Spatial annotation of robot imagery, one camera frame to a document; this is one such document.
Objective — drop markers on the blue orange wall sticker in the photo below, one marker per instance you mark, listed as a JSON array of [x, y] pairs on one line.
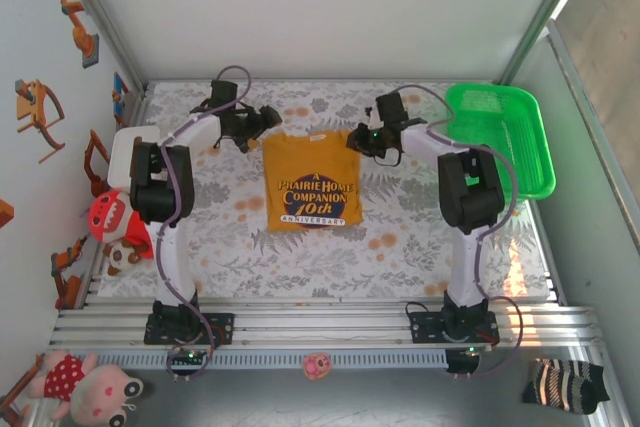
[[120, 92]]

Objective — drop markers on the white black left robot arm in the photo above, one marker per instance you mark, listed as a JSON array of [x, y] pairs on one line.
[[177, 257]]

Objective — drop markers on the white tissue box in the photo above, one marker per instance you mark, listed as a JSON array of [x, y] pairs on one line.
[[120, 157]]

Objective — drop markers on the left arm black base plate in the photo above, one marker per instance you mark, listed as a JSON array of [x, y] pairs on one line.
[[220, 328]]

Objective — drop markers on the black white striped sock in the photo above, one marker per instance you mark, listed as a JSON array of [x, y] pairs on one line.
[[560, 387]]

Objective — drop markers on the pink frog plush toy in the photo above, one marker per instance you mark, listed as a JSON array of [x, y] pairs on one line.
[[95, 392]]

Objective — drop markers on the yellow t-shirt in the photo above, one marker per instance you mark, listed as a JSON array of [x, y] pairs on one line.
[[310, 157]]

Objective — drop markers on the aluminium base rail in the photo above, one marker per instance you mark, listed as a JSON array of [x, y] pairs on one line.
[[320, 327]]

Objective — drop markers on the small circuit board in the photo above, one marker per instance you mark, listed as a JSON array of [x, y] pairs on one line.
[[465, 359], [189, 357]]

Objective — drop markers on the orange block wall sticker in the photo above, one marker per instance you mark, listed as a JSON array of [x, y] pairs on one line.
[[5, 214]]

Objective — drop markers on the floral table mat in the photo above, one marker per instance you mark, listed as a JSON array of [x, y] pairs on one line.
[[300, 267]]

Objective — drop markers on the green plastic basket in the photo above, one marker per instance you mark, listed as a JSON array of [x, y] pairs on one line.
[[520, 147]]

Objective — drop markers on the aluminium frame post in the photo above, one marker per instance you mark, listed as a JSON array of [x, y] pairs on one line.
[[545, 12], [100, 12]]

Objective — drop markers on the red shark plush toy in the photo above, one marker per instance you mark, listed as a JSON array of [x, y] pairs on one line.
[[110, 217]]

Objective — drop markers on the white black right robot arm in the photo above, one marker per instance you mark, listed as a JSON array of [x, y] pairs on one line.
[[467, 267]]

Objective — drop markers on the small pink round toy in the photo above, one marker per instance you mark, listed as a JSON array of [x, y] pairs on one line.
[[316, 366]]

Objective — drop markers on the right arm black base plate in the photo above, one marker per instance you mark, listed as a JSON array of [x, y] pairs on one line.
[[425, 328]]

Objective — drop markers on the orange grey gripper wall sticker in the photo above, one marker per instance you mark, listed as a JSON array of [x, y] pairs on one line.
[[35, 107]]

